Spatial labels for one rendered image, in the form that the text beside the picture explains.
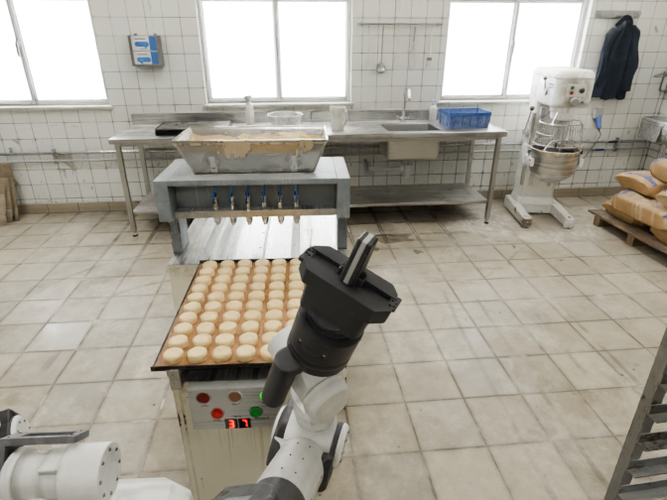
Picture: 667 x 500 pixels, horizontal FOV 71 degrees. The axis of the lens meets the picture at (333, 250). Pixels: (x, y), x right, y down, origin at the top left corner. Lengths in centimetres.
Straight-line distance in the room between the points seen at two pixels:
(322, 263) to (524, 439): 197
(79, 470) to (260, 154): 133
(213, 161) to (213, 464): 103
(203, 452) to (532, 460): 143
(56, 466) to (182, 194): 138
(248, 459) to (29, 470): 90
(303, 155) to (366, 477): 133
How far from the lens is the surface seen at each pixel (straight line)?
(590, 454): 248
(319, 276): 52
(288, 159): 177
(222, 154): 178
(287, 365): 61
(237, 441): 144
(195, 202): 190
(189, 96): 485
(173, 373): 126
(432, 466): 221
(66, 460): 65
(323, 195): 184
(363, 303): 51
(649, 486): 158
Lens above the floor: 166
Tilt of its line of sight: 25 degrees down
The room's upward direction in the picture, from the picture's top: straight up
